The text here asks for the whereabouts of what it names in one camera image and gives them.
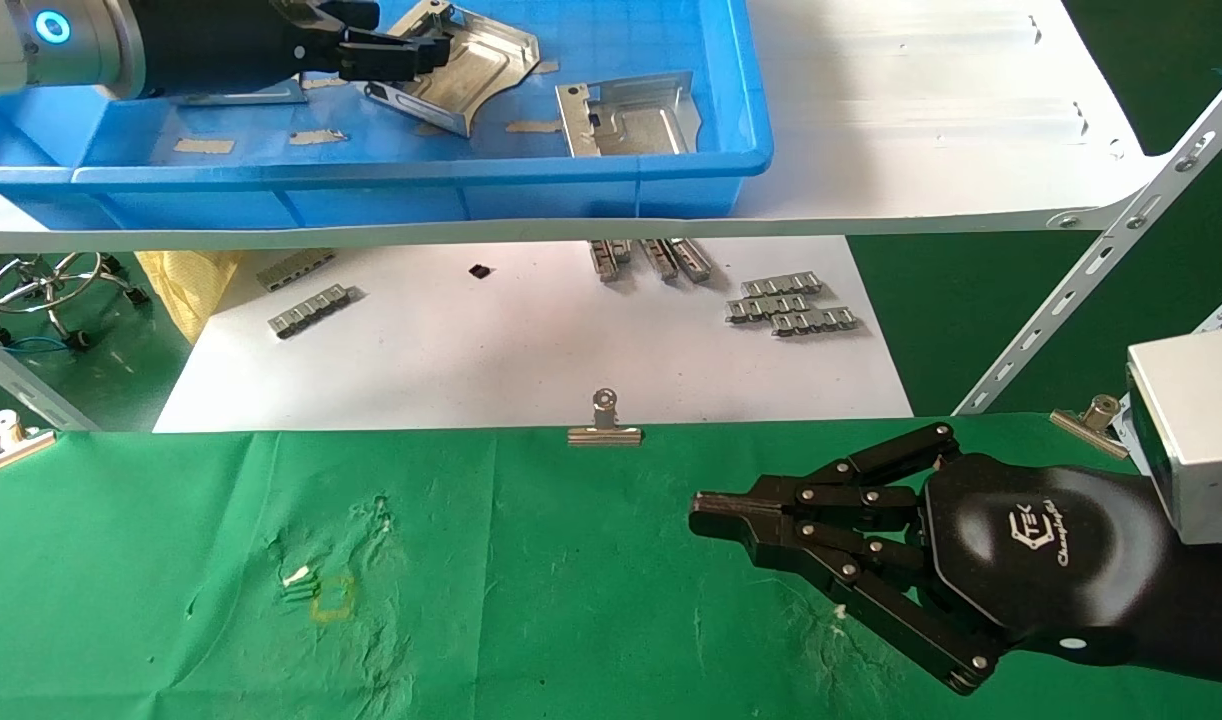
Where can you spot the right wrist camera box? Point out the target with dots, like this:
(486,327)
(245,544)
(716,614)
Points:
(1191,430)

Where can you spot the small black chip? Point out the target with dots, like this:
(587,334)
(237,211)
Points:
(481,271)

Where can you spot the white shelf board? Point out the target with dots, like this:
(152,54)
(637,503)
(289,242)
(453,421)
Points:
(921,120)
(531,350)

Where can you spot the yellow cloth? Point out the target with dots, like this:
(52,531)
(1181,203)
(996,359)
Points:
(191,290)

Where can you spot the bent sheet metal bracket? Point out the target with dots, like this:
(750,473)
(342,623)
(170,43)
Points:
(481,60)
(261,97)
(636,125)

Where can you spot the white upper shelf board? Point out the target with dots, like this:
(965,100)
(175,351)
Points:
(921,120)

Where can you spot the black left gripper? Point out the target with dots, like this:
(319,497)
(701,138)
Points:
(221,45)

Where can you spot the grey slotted angle bar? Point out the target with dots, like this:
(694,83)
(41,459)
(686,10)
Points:
(31,385)

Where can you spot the white lower shelf board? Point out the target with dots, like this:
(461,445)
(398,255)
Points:
(531,350)

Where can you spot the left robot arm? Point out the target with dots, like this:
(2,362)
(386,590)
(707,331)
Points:
(71,45)

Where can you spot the green table cloth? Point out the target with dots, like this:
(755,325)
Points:
(471,560)

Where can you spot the blue plastic tray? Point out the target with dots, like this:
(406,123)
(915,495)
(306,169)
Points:
(391,185)

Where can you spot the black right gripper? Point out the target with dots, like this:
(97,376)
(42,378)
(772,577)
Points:
(1041,550)

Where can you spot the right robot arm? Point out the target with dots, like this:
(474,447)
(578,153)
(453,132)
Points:
(1211,600)

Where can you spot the silver binder clip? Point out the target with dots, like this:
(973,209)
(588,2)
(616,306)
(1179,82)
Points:
(11,452)
(1086,428)
(605,432)

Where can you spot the chrome chair base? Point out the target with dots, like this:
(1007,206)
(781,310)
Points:
(66,285)

